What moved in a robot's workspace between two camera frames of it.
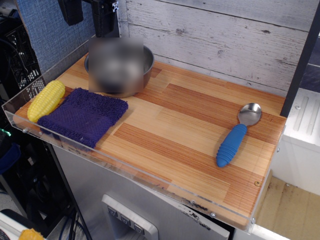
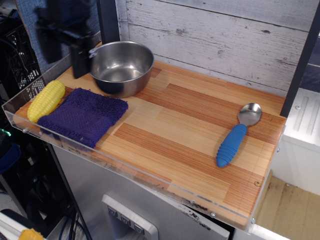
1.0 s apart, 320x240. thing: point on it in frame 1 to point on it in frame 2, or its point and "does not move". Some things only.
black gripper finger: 72,11 to 50,40
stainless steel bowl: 120,70 does not move
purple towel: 82,115 does not move
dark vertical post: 304,57 does not move
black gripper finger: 106,20 to 80,54
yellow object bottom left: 30,234 does not move
